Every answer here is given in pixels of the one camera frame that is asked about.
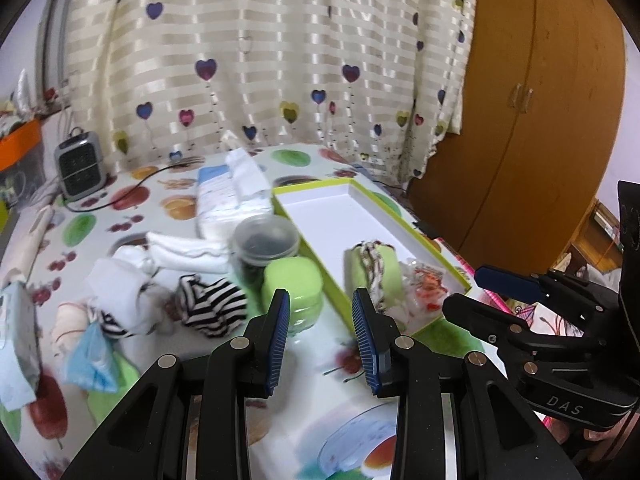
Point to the light blue wet wipes pack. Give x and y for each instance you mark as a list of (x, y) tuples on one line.
[(17, 350)]

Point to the white folded towel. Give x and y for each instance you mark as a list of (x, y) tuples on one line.
[(185, 252)]

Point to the beige sock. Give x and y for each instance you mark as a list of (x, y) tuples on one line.
[(67, 330)]

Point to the brown wooden wardrobe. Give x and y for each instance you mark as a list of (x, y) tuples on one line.
[(525, 160)]

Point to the blue face mask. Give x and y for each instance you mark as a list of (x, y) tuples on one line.
[(90, 360)]

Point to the small wooden shelf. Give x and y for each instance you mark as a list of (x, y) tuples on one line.
[(595, 240)]

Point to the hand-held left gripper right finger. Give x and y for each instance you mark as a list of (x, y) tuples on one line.
[(364, 345)]

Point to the green cloth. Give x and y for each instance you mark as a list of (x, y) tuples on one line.
[(362, 270)]

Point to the striped curtain with heart print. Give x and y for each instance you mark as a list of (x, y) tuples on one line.
[(300, 35)]

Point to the white box with green rim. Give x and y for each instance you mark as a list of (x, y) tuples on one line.
[(350, 220)]

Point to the grey window frame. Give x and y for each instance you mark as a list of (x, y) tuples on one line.
[(55, 35)]

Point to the white and blue tissue pack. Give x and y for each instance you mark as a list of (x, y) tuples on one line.
[(215, 200)]

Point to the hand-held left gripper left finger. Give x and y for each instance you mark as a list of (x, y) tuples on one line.
[(279, 345)]

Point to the white paper roll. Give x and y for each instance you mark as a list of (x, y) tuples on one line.
[(37, 230)]

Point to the grey space heater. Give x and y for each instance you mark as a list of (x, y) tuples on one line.
[(80, 165)]

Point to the clear plastic bag orange contents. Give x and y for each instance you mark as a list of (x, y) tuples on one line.
[(420, 290)]

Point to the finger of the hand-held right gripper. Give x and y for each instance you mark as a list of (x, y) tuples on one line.
[(480, 317), (507, 282)]

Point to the clear plastic jar dark contents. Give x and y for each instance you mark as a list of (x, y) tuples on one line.
[(262, 245)]

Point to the green round lid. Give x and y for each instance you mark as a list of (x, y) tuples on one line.
[(292, 280)]

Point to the black and white striped sock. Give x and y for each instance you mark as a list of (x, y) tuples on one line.
[(210, 305), (117, 330)]

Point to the orange lidded storage box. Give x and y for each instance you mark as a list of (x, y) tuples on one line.
[(20, 140)]

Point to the pile of assorted packets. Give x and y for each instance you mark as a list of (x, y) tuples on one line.
[(25, 105)]

